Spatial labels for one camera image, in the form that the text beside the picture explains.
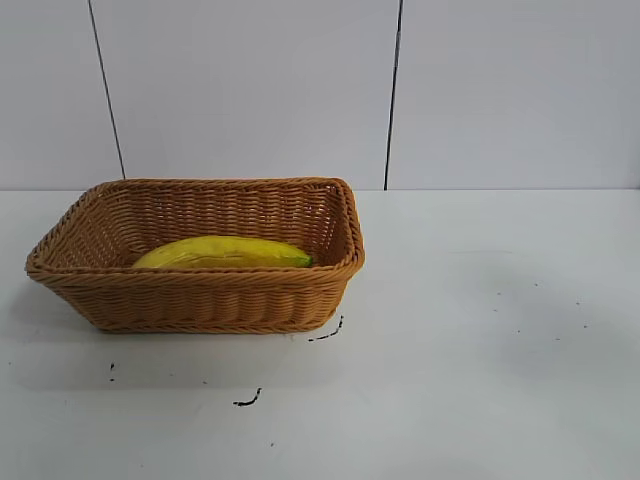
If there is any yellow banana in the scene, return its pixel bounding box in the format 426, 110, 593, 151
130, 235, 315, 270

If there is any tan woven wicker basket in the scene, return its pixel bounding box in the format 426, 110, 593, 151
25, 175, 367, 335

